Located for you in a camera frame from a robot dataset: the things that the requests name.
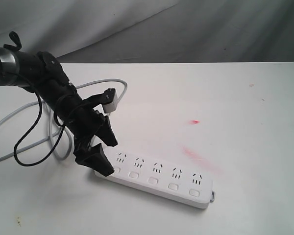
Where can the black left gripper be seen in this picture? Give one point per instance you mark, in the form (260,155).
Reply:
(85,123)

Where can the white five-outlet power strip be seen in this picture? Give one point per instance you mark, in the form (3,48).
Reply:
(185,184)

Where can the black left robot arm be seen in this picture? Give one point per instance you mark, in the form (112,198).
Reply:
(43,75)

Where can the grey backdrop cloth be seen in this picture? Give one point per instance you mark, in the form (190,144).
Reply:
(152,31)

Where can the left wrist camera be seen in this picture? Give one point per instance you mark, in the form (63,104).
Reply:
(109,100)

